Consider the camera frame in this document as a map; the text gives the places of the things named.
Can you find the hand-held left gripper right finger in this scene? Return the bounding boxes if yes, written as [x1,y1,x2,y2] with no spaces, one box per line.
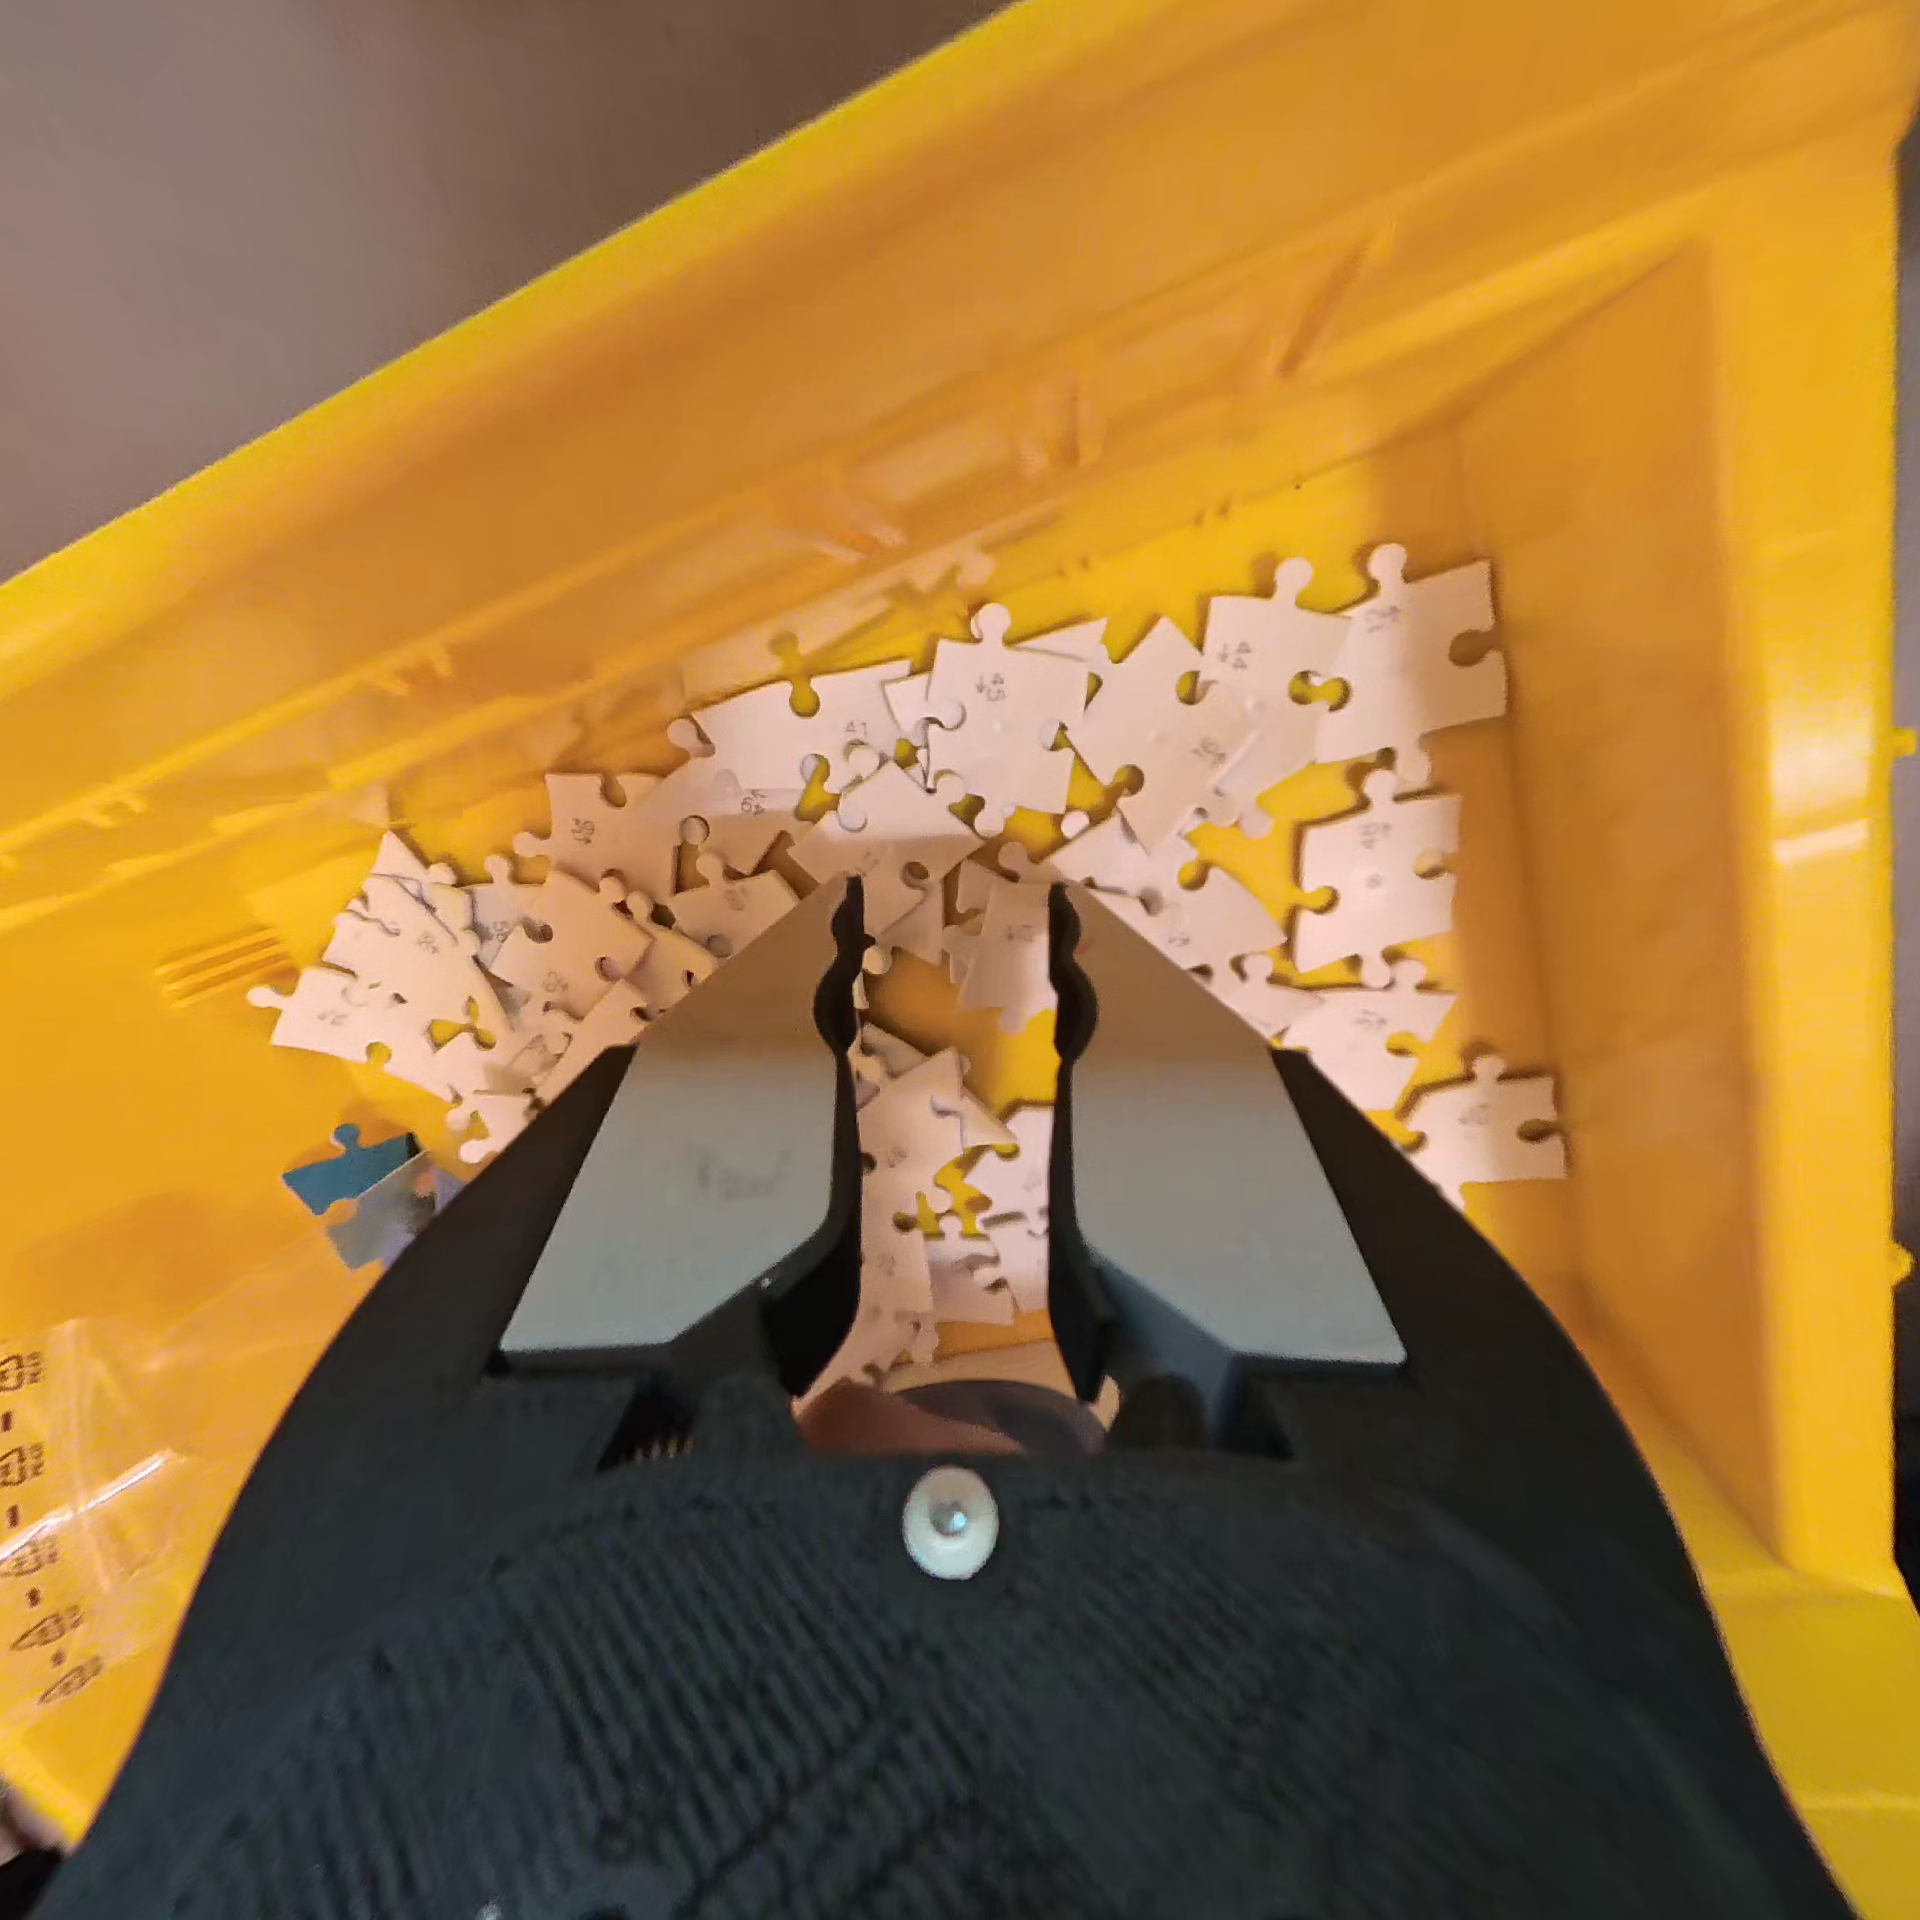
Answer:
[1044,883,1407,1404]

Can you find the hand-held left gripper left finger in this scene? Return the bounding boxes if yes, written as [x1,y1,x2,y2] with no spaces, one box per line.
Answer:
[495,872,873,1400]

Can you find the pile of white puzzle pieces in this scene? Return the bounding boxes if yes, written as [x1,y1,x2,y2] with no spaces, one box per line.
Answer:
[246,543,1567,1382]

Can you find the yellow plastic bin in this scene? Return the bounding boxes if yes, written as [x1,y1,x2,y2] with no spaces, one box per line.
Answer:
[0,0,1920,1900]

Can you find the silver-grey puzzle piece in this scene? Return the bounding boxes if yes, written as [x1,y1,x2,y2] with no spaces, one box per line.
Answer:
[319,1171,458,1271]

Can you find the teal puzzle piece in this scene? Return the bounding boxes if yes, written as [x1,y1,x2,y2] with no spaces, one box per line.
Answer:
[284,1123,424,1221]

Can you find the blue brown printed piece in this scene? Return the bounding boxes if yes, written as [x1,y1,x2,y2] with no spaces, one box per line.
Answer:
[790,1375,1114,1461]

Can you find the clear plastic bag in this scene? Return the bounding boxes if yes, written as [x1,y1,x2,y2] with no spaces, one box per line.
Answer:
[0,1276,353,1735]

